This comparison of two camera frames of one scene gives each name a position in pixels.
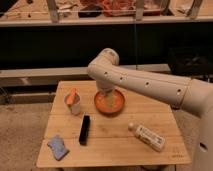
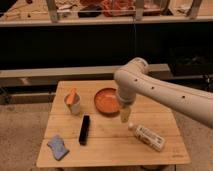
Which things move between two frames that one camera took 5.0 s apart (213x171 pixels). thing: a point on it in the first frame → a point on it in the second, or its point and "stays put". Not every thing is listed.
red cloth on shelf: [118, 8] stays put
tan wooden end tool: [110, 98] → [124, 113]
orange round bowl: [109, 103] stays put
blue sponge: [58, 147] stays put
